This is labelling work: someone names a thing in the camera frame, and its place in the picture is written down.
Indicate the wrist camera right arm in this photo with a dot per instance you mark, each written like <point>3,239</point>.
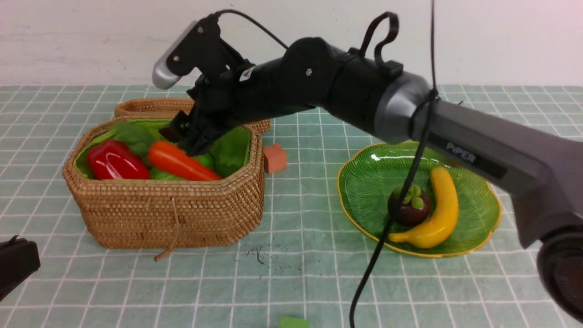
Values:
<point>200,46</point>

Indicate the red bell pepper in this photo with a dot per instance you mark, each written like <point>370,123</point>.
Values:
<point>112,160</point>

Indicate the dark purple mangosteen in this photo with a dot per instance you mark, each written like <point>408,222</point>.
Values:
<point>414,209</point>

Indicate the green foam cube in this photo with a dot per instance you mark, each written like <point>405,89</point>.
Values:
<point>293,322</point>

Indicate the orange carrot with green top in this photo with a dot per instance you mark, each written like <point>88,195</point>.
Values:
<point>156,152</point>

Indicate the woven wicker basket green lining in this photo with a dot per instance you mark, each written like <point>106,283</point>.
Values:
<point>124,214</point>

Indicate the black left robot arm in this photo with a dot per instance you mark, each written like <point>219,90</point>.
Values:
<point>19,258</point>

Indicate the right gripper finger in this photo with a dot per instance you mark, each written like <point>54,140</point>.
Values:
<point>194,133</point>

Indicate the green checkered tablecloth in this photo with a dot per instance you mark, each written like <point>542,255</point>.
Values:
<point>304,260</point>

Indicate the yellow banana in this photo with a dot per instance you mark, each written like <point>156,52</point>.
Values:
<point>441,224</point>

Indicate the woven wicker basket lid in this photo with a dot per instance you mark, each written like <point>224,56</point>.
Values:
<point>162,107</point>

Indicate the green cucumber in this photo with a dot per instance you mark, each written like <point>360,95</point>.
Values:
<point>156,174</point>

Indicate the green leaf-shaped glass plate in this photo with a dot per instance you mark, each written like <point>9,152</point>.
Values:
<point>366,182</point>

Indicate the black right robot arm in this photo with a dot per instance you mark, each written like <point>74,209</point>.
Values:
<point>541,172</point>

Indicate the orange-red foam cube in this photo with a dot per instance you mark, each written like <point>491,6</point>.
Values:
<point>275,158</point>

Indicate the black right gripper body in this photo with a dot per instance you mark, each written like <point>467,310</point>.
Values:
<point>251,95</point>

